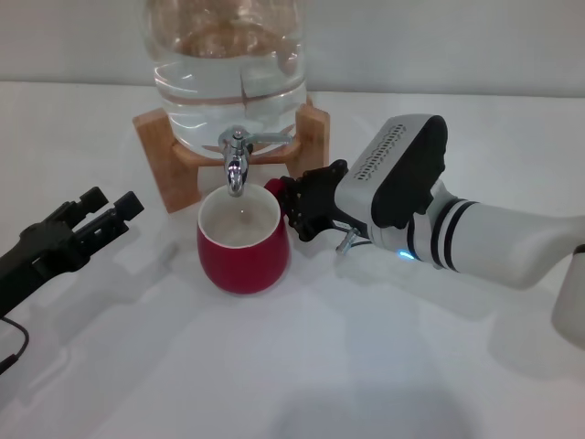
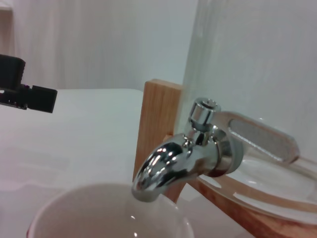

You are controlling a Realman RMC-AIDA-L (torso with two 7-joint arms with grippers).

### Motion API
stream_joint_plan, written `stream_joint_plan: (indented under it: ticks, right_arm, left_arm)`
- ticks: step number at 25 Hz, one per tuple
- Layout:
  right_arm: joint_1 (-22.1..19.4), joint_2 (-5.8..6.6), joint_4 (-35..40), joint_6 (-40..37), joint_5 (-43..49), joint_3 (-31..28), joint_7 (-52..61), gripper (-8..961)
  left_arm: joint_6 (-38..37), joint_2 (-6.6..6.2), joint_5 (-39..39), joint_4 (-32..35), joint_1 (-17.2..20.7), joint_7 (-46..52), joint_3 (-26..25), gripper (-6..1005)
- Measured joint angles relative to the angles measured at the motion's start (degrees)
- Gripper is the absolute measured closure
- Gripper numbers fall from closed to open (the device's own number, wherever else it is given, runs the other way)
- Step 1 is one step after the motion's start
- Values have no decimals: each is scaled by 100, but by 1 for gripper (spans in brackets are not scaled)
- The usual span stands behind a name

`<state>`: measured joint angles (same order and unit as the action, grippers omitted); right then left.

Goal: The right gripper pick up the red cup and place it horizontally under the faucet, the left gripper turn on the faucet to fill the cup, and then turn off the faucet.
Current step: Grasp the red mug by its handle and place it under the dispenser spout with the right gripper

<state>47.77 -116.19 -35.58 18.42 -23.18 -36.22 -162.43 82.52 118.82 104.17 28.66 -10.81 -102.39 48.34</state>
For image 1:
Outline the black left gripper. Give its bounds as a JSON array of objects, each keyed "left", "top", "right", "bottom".
[{"left": 0, "top": 186, "right": 146, "bottom": 317}]

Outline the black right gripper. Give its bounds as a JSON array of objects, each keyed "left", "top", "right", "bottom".
[{"left": 279, "top": 159, "right": 351, "bottom": 242}]

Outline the red ceramic cup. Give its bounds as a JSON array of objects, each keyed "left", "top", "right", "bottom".
[{"left": 196, "top": 177, "right": 293, "bottom": 297}]

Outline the chrome faucet tap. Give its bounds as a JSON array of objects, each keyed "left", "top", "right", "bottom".
[{"left": 218, "top": 128, "right": 293, "bottom": 198}]

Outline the wooden dispenser stand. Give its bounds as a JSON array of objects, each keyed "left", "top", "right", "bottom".
[{"left": 132, "top": 94, "right": 331, "bottom": 214}]

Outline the glass water dispenser jar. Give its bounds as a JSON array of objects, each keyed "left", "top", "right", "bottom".
[{"left": 141, "top": 0, "right": 308, "bottom": 161}]

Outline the silver cable plug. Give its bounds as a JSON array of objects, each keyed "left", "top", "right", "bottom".
[{"left": 335, "top": 228, "right": 371, "bottom": 255}]

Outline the silver black wrist camera box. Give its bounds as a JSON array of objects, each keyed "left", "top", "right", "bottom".
[{"left": 333, "top": 113, "right": 449, "bottom": 239}]

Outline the dark thin cable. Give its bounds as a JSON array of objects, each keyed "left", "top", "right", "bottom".
[{"left": 0, "top": 317, "right": 29, "bottom": 374}]

